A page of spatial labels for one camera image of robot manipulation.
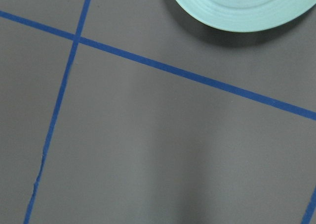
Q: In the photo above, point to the green plastic plate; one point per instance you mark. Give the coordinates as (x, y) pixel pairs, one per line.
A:
(245, 16)

